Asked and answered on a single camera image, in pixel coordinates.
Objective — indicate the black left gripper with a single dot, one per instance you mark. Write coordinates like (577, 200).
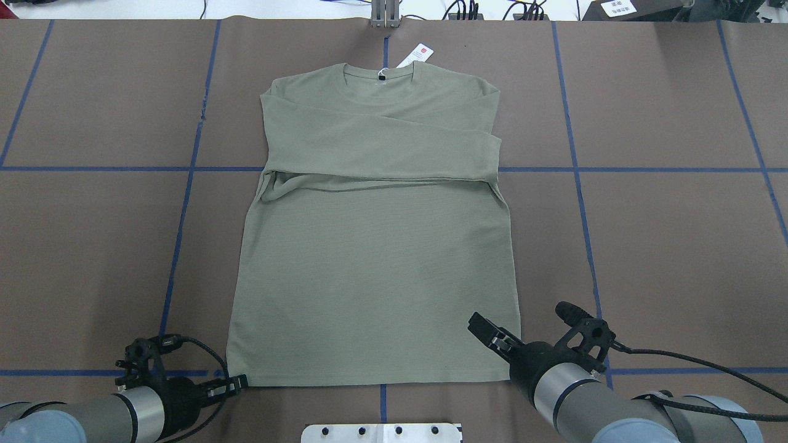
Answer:
(179, 397)

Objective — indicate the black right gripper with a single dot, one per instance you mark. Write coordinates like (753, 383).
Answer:
(530, 362)

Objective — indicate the olive green long-sleeve shirt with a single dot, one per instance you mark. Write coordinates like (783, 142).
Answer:
(377, 229)

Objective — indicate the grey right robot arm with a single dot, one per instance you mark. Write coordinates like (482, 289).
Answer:
(560, 382)

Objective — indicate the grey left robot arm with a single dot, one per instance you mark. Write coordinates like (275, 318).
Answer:
(137, 413)

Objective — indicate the white shirt price tag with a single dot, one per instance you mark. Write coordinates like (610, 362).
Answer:
(420, 54)

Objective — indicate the black box with white label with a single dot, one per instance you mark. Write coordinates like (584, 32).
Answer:
(632, 11)

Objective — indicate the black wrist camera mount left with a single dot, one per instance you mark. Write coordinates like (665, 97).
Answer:
(142, 365)

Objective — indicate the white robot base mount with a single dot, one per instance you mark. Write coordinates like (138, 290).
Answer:
(383, 432)

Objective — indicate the aluminium frame post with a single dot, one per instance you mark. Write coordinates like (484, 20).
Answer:
(385, 13)

